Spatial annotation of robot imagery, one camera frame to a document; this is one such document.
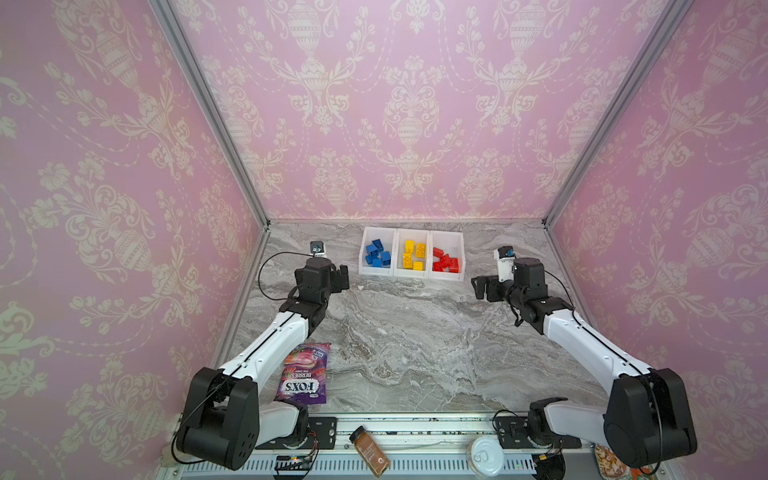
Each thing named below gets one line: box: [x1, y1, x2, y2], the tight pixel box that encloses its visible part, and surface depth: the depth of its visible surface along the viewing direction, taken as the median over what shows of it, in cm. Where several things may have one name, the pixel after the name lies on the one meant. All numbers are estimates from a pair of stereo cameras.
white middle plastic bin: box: [394, 228, 429, 279], surface depth 107 cm
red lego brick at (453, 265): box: [449, 257, 459, 273], surface depth 108 cm
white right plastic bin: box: [428, 230, 465, 282], surface depth 108 cm
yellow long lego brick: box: [402, 252, 413, 270], surface depth 111 cm
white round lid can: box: [466, 436, 505, 478], surface depth 68 cm
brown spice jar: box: [349, 425, 391, 478], surface depth 70 cm
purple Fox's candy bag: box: [275, 343, 331, 405], surface depth 83 cm
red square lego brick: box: [432, 254, 451, 272], surface depth 108 cm
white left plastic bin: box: [358, 226, 396, 276], surface depth 108 cm
